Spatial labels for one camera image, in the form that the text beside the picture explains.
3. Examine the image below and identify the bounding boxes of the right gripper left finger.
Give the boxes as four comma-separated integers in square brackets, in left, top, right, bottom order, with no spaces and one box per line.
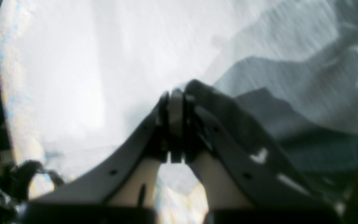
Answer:
[17,89,183,224]

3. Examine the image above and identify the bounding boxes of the patterned tile tablecloth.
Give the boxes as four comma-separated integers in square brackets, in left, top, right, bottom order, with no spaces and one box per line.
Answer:
[0,0,358,224]

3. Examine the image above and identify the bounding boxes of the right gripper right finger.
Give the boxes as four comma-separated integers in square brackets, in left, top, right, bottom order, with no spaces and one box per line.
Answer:
[184,80,343,224]

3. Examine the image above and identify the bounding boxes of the grey T-shirt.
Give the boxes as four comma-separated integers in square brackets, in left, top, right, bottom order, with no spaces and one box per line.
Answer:
[0,0,358,199]

